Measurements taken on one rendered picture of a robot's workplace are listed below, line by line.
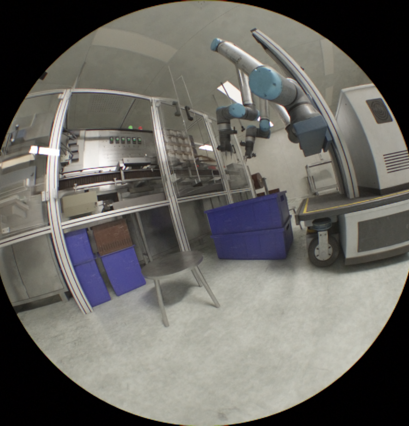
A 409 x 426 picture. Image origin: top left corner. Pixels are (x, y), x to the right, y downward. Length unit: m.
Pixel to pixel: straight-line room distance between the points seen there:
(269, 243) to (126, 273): 1.02
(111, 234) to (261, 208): 1.02
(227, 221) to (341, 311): 0.91
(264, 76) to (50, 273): 1.78
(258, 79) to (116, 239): 1.22
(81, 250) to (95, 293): 0.30
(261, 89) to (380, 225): 0.75
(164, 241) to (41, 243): 1.20
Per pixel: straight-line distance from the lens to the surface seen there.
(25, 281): 1.54
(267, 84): 0.67
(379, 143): 0.85
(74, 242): 1.07
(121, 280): 1.13
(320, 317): 0.60
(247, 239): 1.03
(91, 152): 1.82
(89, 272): 1.09
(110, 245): 1.08
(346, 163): 0.88
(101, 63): 2.54
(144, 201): 1.17
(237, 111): 0.89
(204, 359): 0.54
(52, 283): 1.43
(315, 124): 0.72
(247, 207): 0.97
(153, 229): 1.44
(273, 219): 0.92
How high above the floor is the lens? 0.45
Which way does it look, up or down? 2 degrees down
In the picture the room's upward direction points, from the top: 15 degrees counter-clockwise
